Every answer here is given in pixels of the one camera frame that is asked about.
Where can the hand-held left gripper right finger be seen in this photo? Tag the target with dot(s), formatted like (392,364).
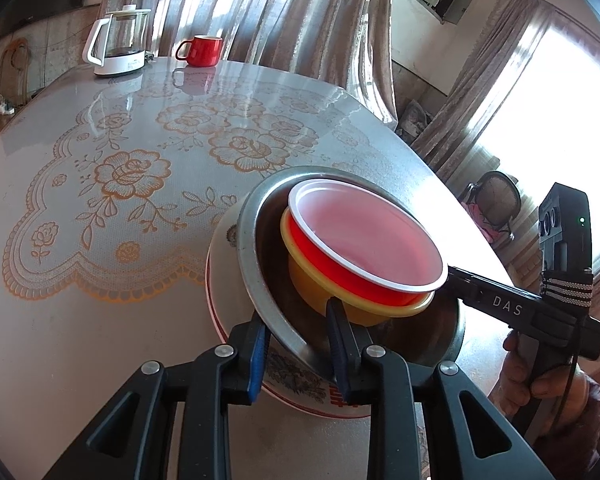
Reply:
(337,355)

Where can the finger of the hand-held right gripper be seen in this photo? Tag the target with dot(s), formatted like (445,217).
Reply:
(465,285)

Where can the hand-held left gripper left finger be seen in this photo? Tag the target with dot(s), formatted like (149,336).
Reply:
(257,365)

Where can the white plate with red characters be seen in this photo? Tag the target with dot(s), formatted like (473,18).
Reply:
(295,380)

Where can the yellow plastic bowl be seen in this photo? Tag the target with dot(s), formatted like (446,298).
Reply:
(310,285)

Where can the stainless steel bowl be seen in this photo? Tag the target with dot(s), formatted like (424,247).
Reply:
(280,285)

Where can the red plastic bowl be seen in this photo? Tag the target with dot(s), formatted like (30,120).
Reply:
(370,240)

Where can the person's right hand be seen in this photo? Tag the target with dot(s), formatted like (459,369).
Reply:
(512,375)

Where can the pink cloth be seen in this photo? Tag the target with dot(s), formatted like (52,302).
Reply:
(485,222)

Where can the wicker round-back chair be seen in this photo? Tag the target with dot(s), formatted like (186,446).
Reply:
(502,195)

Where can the grey crumpled bag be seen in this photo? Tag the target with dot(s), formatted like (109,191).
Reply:
(415,117)

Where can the grey sheer curtain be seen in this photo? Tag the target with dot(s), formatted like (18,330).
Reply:
(260,10)
(485,75)

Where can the red mug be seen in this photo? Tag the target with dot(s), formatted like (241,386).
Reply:
(202,52)

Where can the white glass electric kettle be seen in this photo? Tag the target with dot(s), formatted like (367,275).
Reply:
(120,50)

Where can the white power strip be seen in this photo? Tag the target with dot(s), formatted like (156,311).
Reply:
(6,108)

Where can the wooden round-back chair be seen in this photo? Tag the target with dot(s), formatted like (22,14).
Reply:
(17,65)

